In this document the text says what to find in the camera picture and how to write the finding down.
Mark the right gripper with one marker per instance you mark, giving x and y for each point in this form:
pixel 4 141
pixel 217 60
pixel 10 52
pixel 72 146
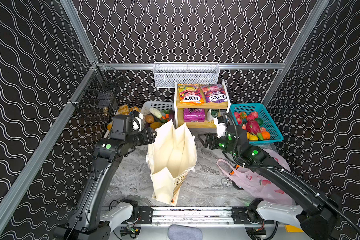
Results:
pixel 211 141

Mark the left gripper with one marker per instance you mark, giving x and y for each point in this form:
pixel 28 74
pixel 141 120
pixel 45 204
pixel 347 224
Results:
pixel 150 135

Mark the purple snack packet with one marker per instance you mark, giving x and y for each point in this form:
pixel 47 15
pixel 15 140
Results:
pixel 194 115

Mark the green drink can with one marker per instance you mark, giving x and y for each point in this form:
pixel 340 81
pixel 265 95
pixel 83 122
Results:
pixel 212 114

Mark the cream canvas tote bag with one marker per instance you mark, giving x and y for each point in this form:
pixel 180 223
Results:
pixel 170 158

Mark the orange Fox's candy bag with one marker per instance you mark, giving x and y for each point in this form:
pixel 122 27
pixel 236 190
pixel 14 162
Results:
pixel 190 94

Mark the pink plastic grocery bag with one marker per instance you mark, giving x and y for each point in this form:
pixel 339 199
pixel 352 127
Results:
pixel 254 184

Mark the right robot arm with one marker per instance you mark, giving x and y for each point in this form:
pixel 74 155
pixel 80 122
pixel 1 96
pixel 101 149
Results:
pixel 316 213

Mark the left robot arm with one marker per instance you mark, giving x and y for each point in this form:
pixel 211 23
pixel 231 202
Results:
pixel 86 223

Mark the yellow orange vegetable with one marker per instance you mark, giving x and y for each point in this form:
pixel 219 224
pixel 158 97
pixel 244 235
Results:
pixel 155 125

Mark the brown potato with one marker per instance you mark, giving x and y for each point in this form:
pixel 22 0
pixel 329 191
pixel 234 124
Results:
pixel 149 119

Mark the wooden two-tier shelf rack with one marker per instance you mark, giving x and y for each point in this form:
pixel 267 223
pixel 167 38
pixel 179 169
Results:
pixel 179 110

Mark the white plastic vegetable basket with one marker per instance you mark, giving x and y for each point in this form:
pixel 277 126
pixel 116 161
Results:
pixel 167 109

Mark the orange box cutter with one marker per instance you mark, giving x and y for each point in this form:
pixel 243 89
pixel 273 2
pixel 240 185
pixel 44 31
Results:
pixel 235 167

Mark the purple Fox's candy bag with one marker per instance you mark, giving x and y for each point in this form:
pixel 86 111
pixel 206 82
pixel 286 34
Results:
pixel 214 93

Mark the pink dragon fruit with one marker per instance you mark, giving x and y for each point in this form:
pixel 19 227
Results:
pixel 253 128

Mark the orange fruit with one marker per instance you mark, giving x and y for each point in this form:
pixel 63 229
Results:
pixel 266 135

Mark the teal plastic fruit basket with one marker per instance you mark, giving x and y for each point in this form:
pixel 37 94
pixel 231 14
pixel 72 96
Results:
pixel 258 112

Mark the grey cloth pad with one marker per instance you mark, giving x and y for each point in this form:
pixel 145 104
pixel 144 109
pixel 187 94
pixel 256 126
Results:
pixel 177 232

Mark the yellow tag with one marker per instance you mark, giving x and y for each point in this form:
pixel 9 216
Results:
pixel 293 229

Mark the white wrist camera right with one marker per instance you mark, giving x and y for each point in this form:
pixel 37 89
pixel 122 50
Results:
pixel 220 126

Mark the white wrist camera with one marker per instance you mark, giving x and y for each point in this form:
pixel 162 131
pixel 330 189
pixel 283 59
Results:
pixel 220 126
pixel 137 118

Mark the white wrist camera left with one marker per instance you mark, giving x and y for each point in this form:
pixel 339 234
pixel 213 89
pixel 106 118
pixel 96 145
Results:
pixel 137 118

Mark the black wire wall basket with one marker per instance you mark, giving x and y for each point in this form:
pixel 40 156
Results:
pixel 98 101

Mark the white wire wall basket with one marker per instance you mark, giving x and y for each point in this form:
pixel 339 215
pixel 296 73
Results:
pixel 166 75

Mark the metal base rail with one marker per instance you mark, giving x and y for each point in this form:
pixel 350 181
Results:
pixel 196 216

